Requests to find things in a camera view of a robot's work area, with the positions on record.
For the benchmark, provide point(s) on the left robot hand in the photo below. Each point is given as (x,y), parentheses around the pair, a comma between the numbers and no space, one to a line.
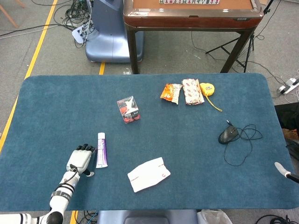
(79,159)

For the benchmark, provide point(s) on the white and purple toothpaste tube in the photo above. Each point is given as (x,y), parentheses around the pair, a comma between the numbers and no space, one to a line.
(101,151)

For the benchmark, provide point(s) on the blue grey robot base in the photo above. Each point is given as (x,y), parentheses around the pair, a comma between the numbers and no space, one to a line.
(107,35)

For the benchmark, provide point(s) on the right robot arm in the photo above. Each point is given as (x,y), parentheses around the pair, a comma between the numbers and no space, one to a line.
(294,178)

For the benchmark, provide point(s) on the clear box red black contents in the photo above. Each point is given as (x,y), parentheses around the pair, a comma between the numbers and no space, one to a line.
(128,109)

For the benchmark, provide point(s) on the white pink wet wipes pack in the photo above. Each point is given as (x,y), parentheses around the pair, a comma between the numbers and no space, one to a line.
(148,175)

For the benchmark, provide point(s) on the grey blue robot torso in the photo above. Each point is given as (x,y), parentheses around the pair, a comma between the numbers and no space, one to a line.
(147,217)

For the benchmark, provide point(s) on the orange snack packet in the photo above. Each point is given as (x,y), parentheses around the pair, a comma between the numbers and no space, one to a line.
(170,92)

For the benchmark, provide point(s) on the white power strip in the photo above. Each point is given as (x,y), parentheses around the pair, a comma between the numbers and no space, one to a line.
(78,35)
(289,85)

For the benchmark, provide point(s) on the red white snack packet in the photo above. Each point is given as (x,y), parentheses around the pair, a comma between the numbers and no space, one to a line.
(191,92)

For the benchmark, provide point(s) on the clear plastic bag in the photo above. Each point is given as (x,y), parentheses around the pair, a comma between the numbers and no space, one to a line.
(213,217)

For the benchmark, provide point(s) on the yellow tape measure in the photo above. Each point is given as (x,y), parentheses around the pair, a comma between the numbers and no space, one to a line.
(207,89)

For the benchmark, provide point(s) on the black computer mouse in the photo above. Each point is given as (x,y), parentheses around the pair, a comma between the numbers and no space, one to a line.
(227,135)

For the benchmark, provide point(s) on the brown mahjong table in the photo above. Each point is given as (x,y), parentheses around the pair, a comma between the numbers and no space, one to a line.
(191,22)

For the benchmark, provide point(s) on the face-showing mahjong tile row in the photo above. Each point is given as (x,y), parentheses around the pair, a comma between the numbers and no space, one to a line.
(187,2)

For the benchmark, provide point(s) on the black tripod stand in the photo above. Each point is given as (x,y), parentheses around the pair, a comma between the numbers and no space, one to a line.
(248,49)

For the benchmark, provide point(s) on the black bag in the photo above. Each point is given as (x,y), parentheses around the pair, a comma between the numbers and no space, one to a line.
(289,116)

